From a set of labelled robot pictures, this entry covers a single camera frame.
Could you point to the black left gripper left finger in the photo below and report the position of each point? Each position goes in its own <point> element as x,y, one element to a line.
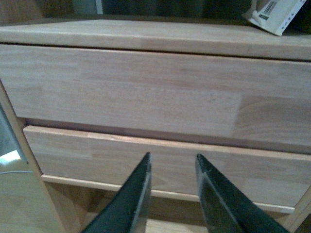
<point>128,210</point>

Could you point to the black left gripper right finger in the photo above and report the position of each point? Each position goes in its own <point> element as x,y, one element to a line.
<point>225,208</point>

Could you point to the left cabinet lower drawer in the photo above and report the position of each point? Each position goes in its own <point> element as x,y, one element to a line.
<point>104,161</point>

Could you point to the cabinet drawer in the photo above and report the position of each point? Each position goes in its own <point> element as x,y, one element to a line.
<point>242,102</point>
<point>104,161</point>

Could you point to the left cabinet upper drawer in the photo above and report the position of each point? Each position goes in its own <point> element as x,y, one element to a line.
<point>242,102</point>

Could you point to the left wooden drawer cabinet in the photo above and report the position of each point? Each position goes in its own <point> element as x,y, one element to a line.
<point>75,205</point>

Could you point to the white barcode book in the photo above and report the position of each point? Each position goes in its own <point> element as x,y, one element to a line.
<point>273,16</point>

